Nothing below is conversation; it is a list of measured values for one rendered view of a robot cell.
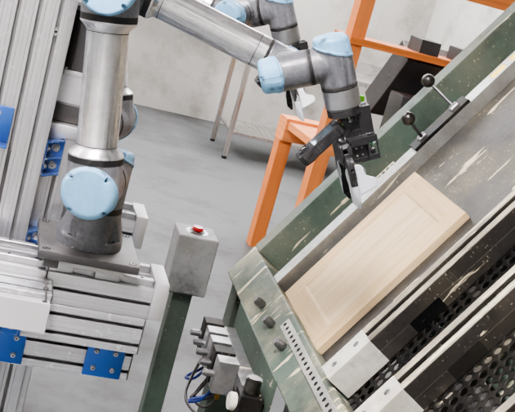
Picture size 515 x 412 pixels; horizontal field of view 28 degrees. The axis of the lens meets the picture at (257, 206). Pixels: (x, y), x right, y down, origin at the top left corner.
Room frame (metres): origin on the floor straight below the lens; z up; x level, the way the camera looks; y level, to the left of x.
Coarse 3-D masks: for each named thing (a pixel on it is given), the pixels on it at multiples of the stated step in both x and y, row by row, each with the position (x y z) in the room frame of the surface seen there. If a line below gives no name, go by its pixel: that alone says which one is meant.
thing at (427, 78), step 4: (424, 76) 2.86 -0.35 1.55; (428, 76) 2.86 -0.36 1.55; (432, 76) 2.87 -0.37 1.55; (424, 80) 2.86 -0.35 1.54; (428, 80) 2.85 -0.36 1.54; (432, 80) 2.86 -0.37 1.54; (424, 84) 2.86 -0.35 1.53; (428, 84) 2.86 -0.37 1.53; (432, 84) 2.86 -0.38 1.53; (436, 88) 2.86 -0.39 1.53; (440, 92) 2.85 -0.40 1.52; (444, 96) 2.85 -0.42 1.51; (448, 100) 2.85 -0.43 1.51; (452, 104) 2.84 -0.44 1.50; (456, 104) 2.83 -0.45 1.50; (452, 108) 2.83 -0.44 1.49
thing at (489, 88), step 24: (504, 72) 2.84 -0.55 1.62; (480, 96) 2.83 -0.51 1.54; (456, 120) 2.82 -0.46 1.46; (432, 144) 2.81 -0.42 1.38; (408, 168) 2.80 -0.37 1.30; (384, 192) 2.78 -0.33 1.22; (360, 216) 2.77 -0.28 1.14; (312, 240) 2.79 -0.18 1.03; (336, 240) 2.76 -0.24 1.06; (288, 264) 2.77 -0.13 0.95; (312, 264) 2.75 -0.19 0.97; (288, 288) 2.74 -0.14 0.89
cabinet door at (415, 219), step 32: (416, 192) 2.65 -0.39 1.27; (384, 224) 2.63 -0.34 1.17; (416, 224) 2.52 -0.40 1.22; (448, 224) 2.41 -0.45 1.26; (352, 256) 2.61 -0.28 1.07; (384, 256) 2.50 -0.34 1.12; (416, 256) 2.39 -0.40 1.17; (320, 288) 2.58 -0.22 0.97; (352, 288) 2.47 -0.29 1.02; (384, 288) 2.36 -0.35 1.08; (320, 320) 2.44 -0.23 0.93; (352, 320) 2.35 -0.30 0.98; (320, 352) 2.34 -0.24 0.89
